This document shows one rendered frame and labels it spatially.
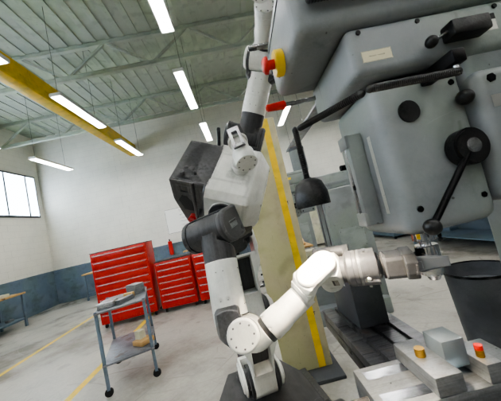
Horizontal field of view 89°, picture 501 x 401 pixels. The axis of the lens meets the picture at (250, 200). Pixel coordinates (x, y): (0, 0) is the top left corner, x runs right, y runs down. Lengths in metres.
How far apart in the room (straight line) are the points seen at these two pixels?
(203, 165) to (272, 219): 1.53
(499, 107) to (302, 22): 0.41
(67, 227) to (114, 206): 1.85
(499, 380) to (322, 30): 0.78
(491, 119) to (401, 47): 0.22
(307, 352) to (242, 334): 1.99
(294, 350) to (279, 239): 0.96
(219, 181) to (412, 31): 0.58
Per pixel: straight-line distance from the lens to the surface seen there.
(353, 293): 1.12
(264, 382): 1.38
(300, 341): 2.57
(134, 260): 5.62
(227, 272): 0.68
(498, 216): 1.09
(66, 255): 11.61
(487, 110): 0.69
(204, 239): 0.71
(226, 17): 7.38
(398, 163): 0.58
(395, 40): 0.64
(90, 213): 11.13
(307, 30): 0.59
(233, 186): 0.79
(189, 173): 0.84
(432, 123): 0.63
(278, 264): 2.35
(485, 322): 2.71
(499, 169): 0.68
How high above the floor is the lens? 1.41
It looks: 4 degrees up
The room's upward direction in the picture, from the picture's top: 13 degrees counter-clockwise
